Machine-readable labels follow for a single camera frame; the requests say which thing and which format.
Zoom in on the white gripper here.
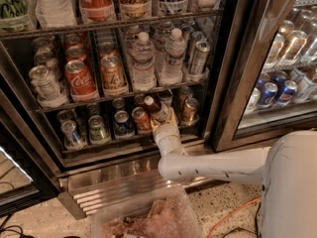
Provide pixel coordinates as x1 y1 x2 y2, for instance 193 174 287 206
151 107 186 157

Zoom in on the brown bottle with white cap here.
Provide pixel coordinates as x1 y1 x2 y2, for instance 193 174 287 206
145 96 171 123

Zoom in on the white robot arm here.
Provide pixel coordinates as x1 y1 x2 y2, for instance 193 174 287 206
152 114 317 238

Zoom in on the red can bottom shelf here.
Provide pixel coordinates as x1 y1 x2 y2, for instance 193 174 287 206
132 107 152 134

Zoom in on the dark blue can bottom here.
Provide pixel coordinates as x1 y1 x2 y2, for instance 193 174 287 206
114 111 135 139

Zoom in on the clear water bottle right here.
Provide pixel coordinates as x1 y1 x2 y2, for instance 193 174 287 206
159 28 186 86

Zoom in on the clear water bottle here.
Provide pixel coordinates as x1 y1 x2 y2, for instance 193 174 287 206
132 32 157 91
159 28 186 86

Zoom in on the green can bottom shelf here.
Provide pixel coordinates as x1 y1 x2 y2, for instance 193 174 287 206
88 115 111 145

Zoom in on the clear water bottle left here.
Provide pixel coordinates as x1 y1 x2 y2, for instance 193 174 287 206
132 32 157 91

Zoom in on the copper can bottom right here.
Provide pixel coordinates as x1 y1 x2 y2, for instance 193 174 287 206
181 97 199 124

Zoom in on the orange LaCroix can front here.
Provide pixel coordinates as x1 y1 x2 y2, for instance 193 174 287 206
100 56 129 96

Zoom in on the slim silver can front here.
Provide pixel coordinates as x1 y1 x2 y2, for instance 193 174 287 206
189 41 211 74

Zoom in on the red Coca-Cola can front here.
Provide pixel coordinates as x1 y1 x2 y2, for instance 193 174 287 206
65 59 98 102

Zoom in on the clear plastic bin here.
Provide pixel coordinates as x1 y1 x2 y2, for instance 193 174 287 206
91 186 201 238

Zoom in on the blue white can bottom left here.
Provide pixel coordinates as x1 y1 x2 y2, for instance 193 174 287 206
60 120 86 150

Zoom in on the blue pepsi can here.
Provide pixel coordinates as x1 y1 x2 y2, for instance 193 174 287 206
275 80 297 106
258 82 278 108

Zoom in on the silver white can front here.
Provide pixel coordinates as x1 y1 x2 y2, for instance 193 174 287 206
29 65 68 108

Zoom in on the green LaCroix can top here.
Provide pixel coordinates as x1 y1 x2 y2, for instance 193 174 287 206
0 0 30 32

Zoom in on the stainless fridge door frame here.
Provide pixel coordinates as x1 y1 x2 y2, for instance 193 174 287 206
209 0 317 152

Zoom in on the orange extension cable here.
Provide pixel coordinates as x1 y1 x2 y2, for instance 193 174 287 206
207 195 263 238

